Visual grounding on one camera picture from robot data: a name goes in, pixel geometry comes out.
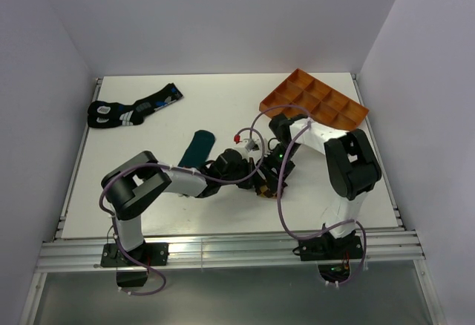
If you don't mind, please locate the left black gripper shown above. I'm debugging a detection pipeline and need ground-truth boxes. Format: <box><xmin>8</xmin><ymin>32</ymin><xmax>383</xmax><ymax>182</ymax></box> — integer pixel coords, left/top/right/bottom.
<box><xmin>220</xmin><ymin>158</ymin><xmax>265</xmax><ymax>191</ymax></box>

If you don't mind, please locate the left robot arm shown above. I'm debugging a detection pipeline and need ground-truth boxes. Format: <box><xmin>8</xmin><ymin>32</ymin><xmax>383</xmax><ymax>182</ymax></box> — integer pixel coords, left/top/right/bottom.
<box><xmin>101</xmin><ymin>148</ymin><xmax>261</xmax><ymax>265</ymax></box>

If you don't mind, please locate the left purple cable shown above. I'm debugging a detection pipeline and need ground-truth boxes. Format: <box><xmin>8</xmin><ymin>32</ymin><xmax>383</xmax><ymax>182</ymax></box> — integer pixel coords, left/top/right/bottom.
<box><xmin>98</xmin><ymin>127</ymin><xmax>268</xmax><ymax>297</ymax></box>

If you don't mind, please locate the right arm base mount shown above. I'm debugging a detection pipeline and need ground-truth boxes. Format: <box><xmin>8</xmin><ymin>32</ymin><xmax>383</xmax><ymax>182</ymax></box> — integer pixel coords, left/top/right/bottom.
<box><xmin>292</xmin><ymin>232</ymin><xmax>364</xmax><ymax>283</ymax></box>

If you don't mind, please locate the purple cable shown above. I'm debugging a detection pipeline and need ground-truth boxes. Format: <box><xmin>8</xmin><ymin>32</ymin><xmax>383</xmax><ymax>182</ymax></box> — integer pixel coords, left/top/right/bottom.
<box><xmin>98</xmin><ymin>127</ymin><xmax>268</xmax><ymax>297</ymax></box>
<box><xmin>249</xmin><ymin>105</ymin><xmax>369</xmax><ymax>287</ymax></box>

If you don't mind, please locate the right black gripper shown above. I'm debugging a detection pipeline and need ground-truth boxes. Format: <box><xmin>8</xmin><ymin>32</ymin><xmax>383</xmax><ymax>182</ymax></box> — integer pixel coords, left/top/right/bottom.
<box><xmin>256</xmin><ymin>142</ymin><xmax>301</xmax><ymax>193</ymax></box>

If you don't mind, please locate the brown argyle sock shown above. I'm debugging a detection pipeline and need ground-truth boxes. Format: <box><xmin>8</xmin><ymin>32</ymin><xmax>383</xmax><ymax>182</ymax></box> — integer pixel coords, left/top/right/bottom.
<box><xmin>252</xmin><ymin>172</ymin><xmax>278</xmax><ymax>199</ymax></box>

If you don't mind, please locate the orange compartment tray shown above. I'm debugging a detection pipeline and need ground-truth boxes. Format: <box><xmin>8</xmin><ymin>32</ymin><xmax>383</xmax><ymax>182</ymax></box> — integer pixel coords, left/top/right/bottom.
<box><xmin>259</xmin><ymin>69</ymin><xmax>369</xmax><ymax>131</ymax></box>

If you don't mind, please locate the dark teal sock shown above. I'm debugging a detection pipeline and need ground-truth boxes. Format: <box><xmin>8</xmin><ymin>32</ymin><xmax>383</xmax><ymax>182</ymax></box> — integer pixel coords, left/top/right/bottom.
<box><xmin>178</xmin><ymin>130</ymin><xmax>215</xmax><ymax>168</ymax></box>

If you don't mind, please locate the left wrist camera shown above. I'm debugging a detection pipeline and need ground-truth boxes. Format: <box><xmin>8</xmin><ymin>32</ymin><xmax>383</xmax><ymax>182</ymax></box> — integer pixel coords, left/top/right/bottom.
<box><xmin>234</xmin><ymin>134</ymin><xmax>263</xmax><ymax>160</ymax></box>

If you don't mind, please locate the aluminium front rail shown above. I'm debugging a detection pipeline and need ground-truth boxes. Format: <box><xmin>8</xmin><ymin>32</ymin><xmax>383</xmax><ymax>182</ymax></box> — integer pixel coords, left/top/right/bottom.
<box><xmin>35</xmin><ymin>230</ymin><xmax>425</xmax><ymax>273</ymax></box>

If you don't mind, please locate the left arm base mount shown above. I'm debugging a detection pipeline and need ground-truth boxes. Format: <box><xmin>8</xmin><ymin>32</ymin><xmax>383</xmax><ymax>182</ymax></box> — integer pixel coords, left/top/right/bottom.
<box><xmin>99</xmin><ymin>243</ymin><xmax>168</xmax><ymax>288</ymax></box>

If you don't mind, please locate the black blue sports sock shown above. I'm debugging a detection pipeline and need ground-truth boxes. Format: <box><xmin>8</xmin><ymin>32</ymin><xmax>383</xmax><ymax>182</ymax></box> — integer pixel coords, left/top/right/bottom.
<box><xmin>87</xmin><ymin>83</ymin><xmax>184</xmax><ymax>129</ymax></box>

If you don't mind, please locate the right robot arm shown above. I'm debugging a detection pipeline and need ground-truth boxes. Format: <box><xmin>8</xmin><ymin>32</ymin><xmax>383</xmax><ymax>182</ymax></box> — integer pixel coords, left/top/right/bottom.
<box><xmin>269</xmin><ymin>114</ymin><xmax>382</xmax><ymax>258</ymax></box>

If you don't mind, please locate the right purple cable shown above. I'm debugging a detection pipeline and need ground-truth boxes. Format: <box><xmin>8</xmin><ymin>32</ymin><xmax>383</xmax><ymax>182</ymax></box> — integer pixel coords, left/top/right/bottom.
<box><xmin>249</xmin><ymin>105</ymin><xmax>369</xmax><ymax>287</ymax></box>

